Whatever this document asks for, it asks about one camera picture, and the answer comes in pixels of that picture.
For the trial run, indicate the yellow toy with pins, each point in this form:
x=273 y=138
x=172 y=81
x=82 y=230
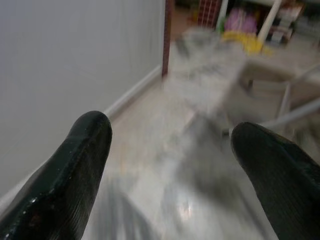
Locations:
x=250 y=41

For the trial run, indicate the shelf with boxes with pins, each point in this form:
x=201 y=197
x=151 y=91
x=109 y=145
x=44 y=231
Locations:
x=285 y=22

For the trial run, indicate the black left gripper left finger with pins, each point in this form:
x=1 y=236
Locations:
x=62 y=180

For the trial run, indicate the red-brown grid panel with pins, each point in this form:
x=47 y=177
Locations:
x=209 y=12

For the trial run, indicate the brown door frame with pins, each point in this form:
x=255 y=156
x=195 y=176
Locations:
x=168 y=37

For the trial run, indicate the white baseboard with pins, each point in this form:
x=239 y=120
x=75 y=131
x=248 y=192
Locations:
x=135 y=90

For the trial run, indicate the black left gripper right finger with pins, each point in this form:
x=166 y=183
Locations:
x=280 y=180

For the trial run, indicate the white pole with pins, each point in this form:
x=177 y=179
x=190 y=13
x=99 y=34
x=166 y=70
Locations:
x=268 y=20

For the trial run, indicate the silver metal rod frame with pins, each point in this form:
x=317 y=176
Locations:
x=295 y=112

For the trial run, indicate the beige box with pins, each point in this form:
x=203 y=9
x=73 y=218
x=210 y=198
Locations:
x=265 y=92

